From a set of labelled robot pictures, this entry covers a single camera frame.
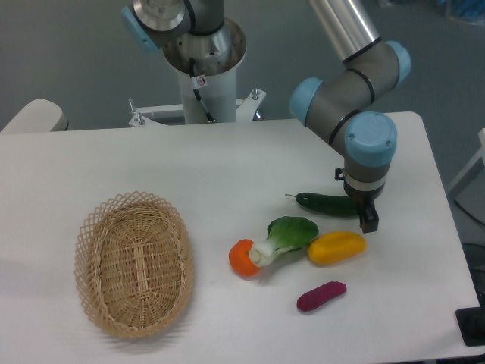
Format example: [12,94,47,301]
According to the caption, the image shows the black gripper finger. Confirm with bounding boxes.
[358,202,379,233]

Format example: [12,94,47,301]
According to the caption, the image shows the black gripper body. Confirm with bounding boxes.
[344,180,383,212]

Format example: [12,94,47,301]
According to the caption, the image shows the dark green cucumber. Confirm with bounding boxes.
[286,192,358,218]

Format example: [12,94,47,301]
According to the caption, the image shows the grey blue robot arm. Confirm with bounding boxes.
[121,1,411,233]

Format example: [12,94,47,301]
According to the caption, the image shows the yellow bell pepper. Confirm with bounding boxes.
[308,231,367,265]

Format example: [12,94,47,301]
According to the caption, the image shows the green bok choy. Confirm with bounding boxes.
[249,216,319,267]

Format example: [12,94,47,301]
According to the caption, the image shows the purple sweet potato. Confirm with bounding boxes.
[296,281,347,312]

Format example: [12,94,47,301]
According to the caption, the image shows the white furniture at right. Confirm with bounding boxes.
[446,128,484,200]

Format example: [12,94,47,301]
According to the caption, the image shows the orange carrot piece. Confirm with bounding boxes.
[228,239,261,278]

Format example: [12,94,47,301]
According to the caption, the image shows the black device at edge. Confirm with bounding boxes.
[455,306,484,347]

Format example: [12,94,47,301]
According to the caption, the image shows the woven wicker basket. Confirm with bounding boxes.
[74,191,195,339]

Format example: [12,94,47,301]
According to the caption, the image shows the white chair back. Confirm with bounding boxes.
[1,99,70,135]

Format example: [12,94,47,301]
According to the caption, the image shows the black pedestal cable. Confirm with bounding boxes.
[188,57,216,124]

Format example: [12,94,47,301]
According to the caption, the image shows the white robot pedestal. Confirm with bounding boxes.
[129,18,266,127]

